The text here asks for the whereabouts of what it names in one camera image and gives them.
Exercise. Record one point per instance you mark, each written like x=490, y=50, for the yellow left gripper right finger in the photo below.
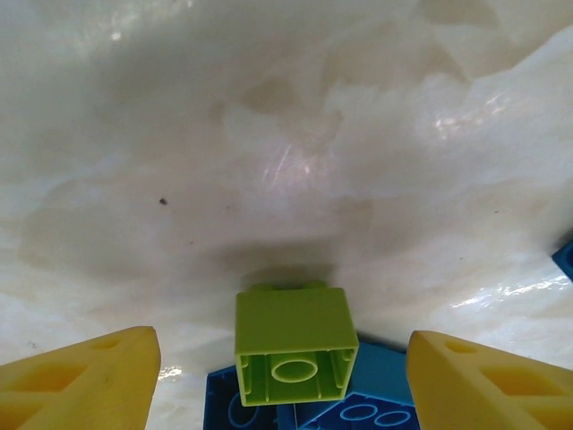
x=483, y=394

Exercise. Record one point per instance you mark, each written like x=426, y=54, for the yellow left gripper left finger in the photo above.
x=76, y=389

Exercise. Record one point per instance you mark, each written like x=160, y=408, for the blue lego brick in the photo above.
x=380, y=367
x=219, y=403
x=566, y=260

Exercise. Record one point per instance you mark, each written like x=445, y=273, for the lime green square lego brick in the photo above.
x=291, y=322

